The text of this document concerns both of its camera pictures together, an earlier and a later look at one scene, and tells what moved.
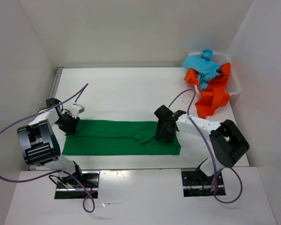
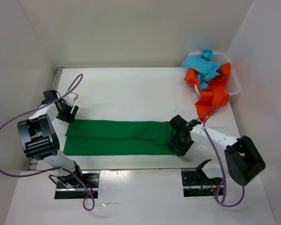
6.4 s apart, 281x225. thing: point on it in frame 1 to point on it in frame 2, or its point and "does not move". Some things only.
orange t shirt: (215, 95) does not move
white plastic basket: (232, 86) does not move
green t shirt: (118, 137) does not move
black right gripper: (169, 138) to (182, 149)
